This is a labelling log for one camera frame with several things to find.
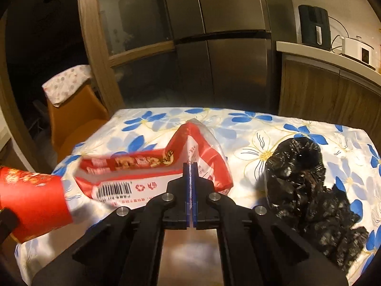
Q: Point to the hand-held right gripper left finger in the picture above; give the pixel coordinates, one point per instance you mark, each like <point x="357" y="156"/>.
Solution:
<point x="186" y="184"/>

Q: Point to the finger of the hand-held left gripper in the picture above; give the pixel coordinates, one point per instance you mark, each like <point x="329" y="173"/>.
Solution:
<point x="7" y="222"/>

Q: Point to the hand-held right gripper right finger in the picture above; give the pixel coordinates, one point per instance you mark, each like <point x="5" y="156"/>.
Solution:
<point x="194" y="184"/>

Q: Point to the red paper cup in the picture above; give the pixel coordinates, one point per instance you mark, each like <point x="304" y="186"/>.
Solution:
<point x="35" y="202"/>

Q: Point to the red snack wrapper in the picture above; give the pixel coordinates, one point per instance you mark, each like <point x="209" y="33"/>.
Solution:
<point x="143" y="166"/>

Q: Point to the blue floral tablecloth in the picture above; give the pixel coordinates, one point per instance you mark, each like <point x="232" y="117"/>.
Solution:
<point x="253" y="131"/>

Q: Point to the black plastic bag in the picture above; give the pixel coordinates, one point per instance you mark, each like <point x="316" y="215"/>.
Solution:
<point x="294" y="169"/>
<point x="330" y="223"/>

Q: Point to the orange chair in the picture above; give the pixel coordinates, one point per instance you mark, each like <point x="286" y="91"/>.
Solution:
<point x="74" y="122"/>

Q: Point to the dotted white cloth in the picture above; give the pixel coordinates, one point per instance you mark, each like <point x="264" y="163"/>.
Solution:
<point x="67" y="83"/>

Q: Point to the steel refrigerator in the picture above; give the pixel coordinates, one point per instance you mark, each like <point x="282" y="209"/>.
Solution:
<point x="229" y="35"/>

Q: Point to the kitchen counter with wooden cabinets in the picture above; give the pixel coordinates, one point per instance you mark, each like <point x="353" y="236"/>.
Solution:
<point x="321" y="89"/>

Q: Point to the wooden glass door cabinet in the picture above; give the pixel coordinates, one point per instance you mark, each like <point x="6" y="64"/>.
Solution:
<point x="128" y="35"/>

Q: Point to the black air fryer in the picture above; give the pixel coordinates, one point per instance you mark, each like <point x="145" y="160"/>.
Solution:
<point x="314" y="26"/>

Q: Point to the white rice cooker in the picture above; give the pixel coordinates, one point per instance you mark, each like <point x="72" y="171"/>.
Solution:
<point x="358" y="50"/>

